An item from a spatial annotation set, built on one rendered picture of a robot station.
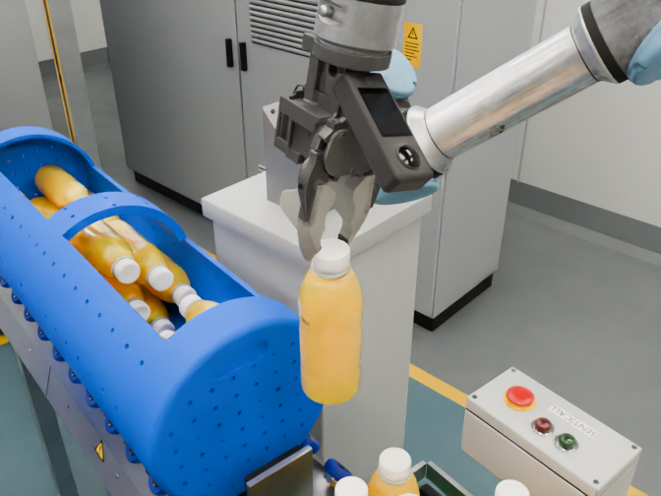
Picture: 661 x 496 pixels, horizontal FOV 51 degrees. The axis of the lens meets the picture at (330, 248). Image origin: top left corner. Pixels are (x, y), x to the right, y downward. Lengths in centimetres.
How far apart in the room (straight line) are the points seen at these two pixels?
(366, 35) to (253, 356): 45
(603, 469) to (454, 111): 52
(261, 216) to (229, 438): 48
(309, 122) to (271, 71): 229
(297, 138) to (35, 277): 62
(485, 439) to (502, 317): 205
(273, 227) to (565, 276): 229
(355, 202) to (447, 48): 168
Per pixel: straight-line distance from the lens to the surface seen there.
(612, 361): 291
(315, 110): 65
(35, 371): 147
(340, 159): 64
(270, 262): 128
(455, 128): 103
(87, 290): 104
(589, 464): 92
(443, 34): 234
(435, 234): 259
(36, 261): 118
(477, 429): 98
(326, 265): 68
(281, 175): 127
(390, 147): 58
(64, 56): 216
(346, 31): 60
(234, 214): 128
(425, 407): 253
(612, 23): 96
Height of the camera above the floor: 175
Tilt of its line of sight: 31 degrees down
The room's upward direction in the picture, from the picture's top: straight up
